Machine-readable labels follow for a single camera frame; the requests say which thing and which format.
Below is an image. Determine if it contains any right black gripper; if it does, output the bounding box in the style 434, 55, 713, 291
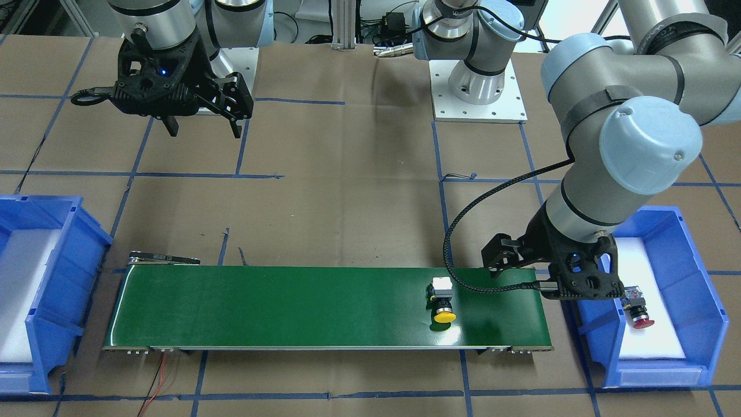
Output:
109, 38, 254, 139

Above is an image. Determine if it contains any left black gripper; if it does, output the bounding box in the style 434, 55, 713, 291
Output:
482, 207, 625, 300

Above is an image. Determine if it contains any red mushroom push button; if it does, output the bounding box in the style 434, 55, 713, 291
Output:
620, 286, 655, 330

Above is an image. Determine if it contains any yellow mushroom push button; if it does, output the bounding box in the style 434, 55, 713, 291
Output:
427, 276, 456, 324

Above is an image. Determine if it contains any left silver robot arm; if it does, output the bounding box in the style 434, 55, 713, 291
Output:
443, 1, 739, 300

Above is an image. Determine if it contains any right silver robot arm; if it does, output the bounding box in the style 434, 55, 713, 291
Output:
109, 1, 274, 137

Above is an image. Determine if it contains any blue plastic bin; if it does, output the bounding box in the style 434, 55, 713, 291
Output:
577, 206, 729, 388
1, 195, 113, 395

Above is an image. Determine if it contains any green conveyor belt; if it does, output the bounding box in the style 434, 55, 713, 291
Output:
104, 264, 553, 353

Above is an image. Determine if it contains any black braided cable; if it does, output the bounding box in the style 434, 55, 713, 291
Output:
443, 159, 574, 293

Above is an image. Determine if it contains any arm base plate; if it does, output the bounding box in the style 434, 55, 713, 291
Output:
209, 47, 259, 91
429, 60, 529, 123

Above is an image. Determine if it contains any aluminium frame post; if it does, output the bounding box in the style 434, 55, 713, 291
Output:
329, 1, 361, 50

